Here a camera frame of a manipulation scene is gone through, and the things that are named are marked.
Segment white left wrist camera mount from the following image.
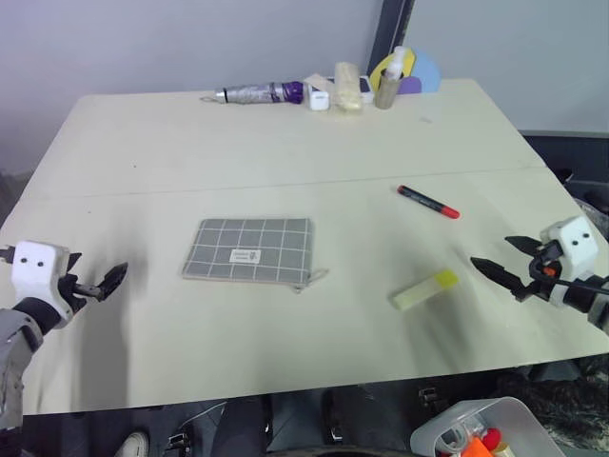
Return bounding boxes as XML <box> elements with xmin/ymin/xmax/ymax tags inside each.
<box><xmin>10</xmin><ymin>240</ymin><xmax>71</xmax><ymax>321</ymax></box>

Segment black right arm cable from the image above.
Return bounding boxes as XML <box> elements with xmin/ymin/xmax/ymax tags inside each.
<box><xmin>551</xmin><ymin>278</ymin><xmax>609</xmax><ymax>292</ymax></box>

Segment black upright pole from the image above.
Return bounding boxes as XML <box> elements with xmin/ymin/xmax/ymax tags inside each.
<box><xmin>365</xmin><ymin>0</ymin><xmax>419</xmax><ymax>81</ymax></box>

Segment yellow capped translucent glue stick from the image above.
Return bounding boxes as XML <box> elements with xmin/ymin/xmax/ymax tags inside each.
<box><xmin>391</xmin><ymin>268</ymin><xmax>461</xmax><ymax>312</ymax></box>

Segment black chair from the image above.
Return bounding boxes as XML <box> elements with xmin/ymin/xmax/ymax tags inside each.
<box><xmin>519</xmin><ymin>129</ymin><xmax>609</xmax><ymax>225</ymax></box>

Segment orange plastic piece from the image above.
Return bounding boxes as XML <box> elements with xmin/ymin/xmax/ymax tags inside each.
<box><xmin>460</xmin><ymin>437</ymin><xmax>496</xmax><ymax>457</ymax></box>

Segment coloured round plates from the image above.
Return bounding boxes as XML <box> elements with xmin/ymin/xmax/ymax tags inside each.
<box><xmin>369</xmin><ymin>47</ymin><xmax>443</xmax><ymax>95</ymax></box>

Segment grey checked pencil pouch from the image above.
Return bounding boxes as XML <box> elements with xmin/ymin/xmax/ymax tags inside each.
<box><xmin>179</xmin><ymin>217</ymin><xmax>331</xmax><ymax>295</ymax></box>

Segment white shoe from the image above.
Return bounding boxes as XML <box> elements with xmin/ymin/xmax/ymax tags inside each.
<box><xmin>114</xmin><ymin>429</ymin><xmax>150</xmax><ymax>457</ymax></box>

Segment white tape roll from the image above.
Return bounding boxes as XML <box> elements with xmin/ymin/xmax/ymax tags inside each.
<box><xmin>437</xmin><ymin>425</ymin><xmax>470</xmax><ymax>456</ymax></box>

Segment white plastic storage bin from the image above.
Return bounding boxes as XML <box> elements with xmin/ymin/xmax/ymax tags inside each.
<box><xmin>409</xmin><ymin>396</ymin><xmax>565</xmax><ymax>457</ymax></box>

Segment beige bottle with white sprayer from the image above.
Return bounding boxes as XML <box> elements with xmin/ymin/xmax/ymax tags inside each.
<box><xmin>373</xmin><ymin>46</ymin><xmax>406</xmax><ymax>111</ymax></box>

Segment dark fuzzy rug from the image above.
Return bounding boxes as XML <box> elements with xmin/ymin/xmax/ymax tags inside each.
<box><xmin>494</xmin><ymin>354</ymin><xmax>609</xmax><ymax>439</ymax></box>

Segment silver and purple folded umbrella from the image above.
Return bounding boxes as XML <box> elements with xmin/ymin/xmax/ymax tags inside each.
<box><xmin>199</xmin><ymin>80</ymin><xmax>306</xmax><ymax>107</ymax></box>

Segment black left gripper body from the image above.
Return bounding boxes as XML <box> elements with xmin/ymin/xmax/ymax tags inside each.
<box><xmin>55</xmin><ymin>272</ymin><xmax>105</xmax><ymax>316</ymax></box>

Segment tan cardboard piece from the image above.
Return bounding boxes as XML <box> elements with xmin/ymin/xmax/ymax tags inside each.
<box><xmin>303</xmin><ymin>72</ymin><xmax>337</xmax><ymax>93</ymax></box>

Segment beige wrapped package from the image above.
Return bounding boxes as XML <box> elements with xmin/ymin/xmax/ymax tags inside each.
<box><xmin>331</xmin><ymin>61</ymin><xmax>366</xmax><ymax>117</ymax></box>

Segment red and black marker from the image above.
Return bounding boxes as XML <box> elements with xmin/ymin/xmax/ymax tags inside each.
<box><xmin>396</xmin><ymin>184</ymin><xmax>462</xmax><ymax>221</ymax></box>

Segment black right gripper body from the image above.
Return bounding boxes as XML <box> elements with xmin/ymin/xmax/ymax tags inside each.
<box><xmin>521</xmin><ymin>240</ymin><xmax>567</xmax><ymax>303</ymax></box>

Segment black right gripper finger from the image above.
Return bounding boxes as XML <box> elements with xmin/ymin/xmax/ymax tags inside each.
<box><xmin>469</xmin><ymin>256</ymin><xmax>530</xmax><ymax>302</ymax></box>
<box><xmin>504</xmin><ymin>234</ymin><xmax>542</xmax><ymax>257</ymax></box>

